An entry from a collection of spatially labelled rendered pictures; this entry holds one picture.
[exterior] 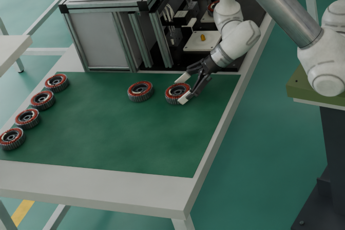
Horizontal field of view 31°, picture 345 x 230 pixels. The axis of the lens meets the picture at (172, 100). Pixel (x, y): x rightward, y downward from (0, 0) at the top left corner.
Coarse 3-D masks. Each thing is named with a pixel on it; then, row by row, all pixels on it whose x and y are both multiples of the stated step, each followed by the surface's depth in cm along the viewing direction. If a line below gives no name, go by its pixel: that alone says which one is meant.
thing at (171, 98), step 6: (174, 84) 261; (180, 84) 261; (186, 84) 259; (168, 90) 259; (174, 90) 261; (180, 90) 259; (186, 90) 256; (168, 96) 256; (174, 96) 255; (180, 96) 254; (168, 102) 257; (174, 102) 255
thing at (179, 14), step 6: (180, 12) 282; (186, 12) 280; (174, 18) 280; (180, 18) 278; (186, 18) 279; (192, 18) 283; (162, 24) 284; (168, 24) 283; (174, 24) 281; (180, 24) 280; (186, 24) 279; (192, 24) 279; (168, 30) 286
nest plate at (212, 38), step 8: (200, 32) 291; (208, 32) 289; (216, 32) 288; (192, 40) 287; (200, 40) 286; (208, 40) 284; (216, 40) 282; (184, 48) 283; (192, 48) 282; (200, 48) 280; (208, 48) 278
